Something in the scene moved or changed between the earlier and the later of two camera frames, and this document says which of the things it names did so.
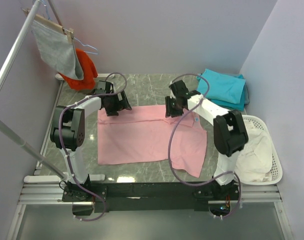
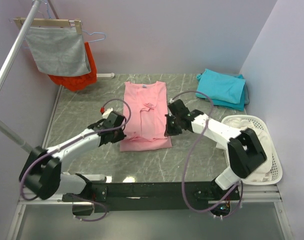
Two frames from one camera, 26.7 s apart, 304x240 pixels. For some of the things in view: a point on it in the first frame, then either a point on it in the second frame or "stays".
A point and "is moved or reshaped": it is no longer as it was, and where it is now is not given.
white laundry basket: x=277 y=170 stays
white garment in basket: x=254 y=163 stays
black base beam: x=150 y=197 stays
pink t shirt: x=142 y=133 is moved or reshaped
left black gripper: x=121 y=105 to x=121 y=136
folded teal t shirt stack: x=229 y=92 stays
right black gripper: x=169 y=110 to x=169 y=131
